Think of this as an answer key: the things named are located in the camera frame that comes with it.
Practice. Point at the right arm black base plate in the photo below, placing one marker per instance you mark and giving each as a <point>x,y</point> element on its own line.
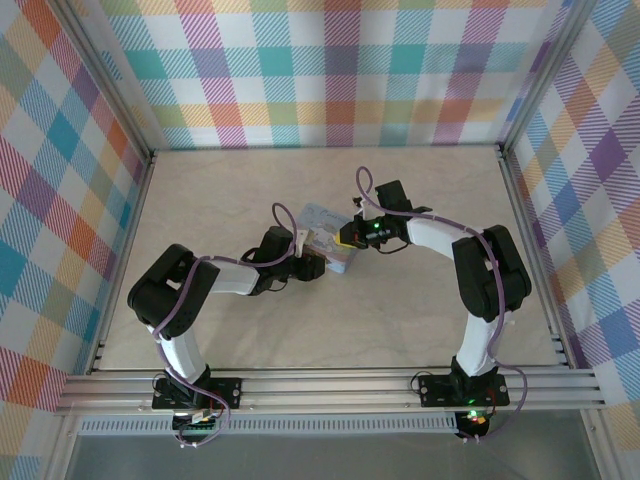
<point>435,390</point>

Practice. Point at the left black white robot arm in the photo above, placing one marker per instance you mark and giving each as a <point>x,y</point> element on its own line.
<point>172,290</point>

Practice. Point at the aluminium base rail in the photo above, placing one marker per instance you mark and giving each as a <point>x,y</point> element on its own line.
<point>325,387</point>

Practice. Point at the aluminium side rail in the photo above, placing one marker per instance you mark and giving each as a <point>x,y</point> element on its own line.
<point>537,260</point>
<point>122,260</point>

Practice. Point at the right aluminium side rail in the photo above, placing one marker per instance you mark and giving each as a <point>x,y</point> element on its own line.
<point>537,260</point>

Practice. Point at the left aluminium side rail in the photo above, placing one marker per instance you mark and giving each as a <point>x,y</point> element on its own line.
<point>122,260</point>

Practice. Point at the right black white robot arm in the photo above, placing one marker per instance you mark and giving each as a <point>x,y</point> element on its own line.
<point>492,270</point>

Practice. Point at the left aluminium frame post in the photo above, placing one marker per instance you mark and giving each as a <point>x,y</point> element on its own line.
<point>107,80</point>

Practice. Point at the aluminium frame post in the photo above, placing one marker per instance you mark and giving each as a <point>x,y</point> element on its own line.
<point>107,80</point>
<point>537,80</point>

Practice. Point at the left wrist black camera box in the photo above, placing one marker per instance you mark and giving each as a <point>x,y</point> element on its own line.
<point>314,266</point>

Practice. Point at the right aluminium frame post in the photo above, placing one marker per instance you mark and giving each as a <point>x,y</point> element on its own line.
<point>537,80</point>

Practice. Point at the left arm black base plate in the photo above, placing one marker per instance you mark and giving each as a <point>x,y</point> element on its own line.
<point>227,390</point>

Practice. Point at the pastel cartoon print box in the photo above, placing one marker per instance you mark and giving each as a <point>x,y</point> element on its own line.
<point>320,220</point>

